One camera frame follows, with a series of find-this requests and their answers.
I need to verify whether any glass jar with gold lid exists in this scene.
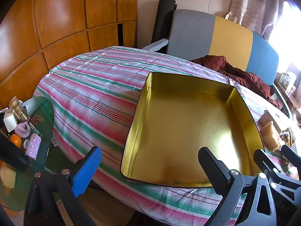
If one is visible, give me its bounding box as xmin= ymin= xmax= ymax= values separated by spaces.
xmin=9 ymin=96 xmax=30 ymax=123

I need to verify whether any small white box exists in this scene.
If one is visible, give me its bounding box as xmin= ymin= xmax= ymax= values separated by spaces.
xmin=260 ymin=110 xmax=283 ymax=132

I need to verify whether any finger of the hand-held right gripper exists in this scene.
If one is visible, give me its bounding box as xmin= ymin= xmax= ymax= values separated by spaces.
xmin=253 ymin=149 xmax=301 ymax=193
xmin=280 ymin=144 xmax=301 ymax=170

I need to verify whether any orange fruit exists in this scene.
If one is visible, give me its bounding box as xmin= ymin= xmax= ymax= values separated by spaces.
xmin=11 ymin=134 xmax=22 ymax=147

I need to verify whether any gold metal tin box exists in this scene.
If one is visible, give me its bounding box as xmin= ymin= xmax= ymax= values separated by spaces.
xmin=120 ymin=72 xmax=266 ymax=189

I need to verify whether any white box on shelf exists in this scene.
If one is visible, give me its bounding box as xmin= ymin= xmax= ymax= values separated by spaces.
xmin=283 ymin=72 xmax=297 ymax=93

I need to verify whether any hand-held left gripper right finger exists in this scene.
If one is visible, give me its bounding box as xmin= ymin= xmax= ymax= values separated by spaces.
xmin=198 ymin=147 xmax=278 ymax=226

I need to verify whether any white paper carton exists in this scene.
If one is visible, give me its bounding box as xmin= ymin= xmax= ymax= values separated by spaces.
xmin=3 ymin=108 xmax=18 ymax=132

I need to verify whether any grey yellow blue sofa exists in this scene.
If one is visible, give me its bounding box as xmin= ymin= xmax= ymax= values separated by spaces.
xmin=141 ymin=9 xmax=294 ymax=118

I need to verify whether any pale purple sock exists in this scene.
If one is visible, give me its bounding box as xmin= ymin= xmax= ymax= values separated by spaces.
xmin=15 ymin=121 xmax=31 ymax=138

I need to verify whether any wooden wardrobe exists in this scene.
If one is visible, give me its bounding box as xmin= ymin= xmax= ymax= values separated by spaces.
xmin=0 ymin=0 xmax=138 ymax=110

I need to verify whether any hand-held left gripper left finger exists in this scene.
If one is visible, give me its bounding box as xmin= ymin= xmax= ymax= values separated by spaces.
xmin=24 ymin=146 xmax=103 ymax=226

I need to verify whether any pink green striped blanket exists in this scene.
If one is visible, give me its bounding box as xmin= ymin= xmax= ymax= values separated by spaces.
xmin=33 ymin=46 xmax=297 ymax=226

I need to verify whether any wooden side shelf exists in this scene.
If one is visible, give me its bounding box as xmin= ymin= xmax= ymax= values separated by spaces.
xmin=275 ymin=71 xmax=301 ymax=123

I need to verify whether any round glass side table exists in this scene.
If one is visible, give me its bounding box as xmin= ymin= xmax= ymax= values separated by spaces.
xmin=0 ymin=96 xmax=55 ymax=212

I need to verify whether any black rolled mat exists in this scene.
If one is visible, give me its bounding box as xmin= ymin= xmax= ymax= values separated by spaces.
xmin=151 ymin=0 xmax=177 ymax=50

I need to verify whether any dark red garment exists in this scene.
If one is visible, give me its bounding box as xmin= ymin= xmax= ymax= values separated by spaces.
xmin=190 ymin=55 xmax=283 ymax=109

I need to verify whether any pale patterned curtain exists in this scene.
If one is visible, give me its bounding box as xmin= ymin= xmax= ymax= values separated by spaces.
xmin=224 ymin=0 xmax=286 ymax=40

